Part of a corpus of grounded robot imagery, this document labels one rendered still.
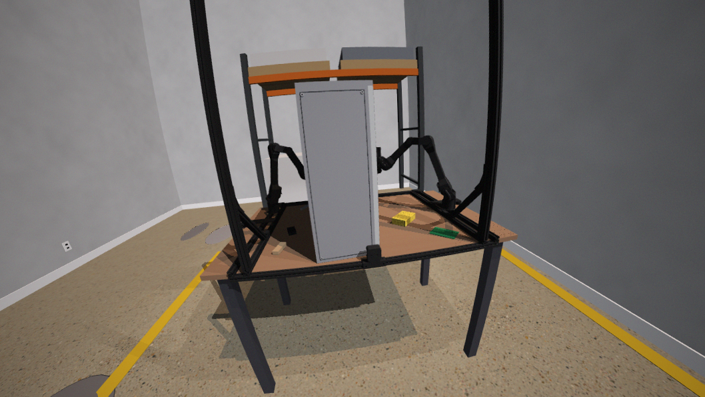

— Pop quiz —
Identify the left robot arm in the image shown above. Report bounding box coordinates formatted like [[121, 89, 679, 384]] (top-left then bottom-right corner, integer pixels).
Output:
[[266, 143, 305, 214]]

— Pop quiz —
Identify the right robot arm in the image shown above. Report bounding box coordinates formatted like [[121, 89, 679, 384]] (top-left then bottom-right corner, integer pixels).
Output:
[[376, 135, 456, 210]]

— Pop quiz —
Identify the yellow sponge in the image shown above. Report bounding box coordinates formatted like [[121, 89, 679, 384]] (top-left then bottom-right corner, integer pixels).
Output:
[[392, 211, 415, 226]]

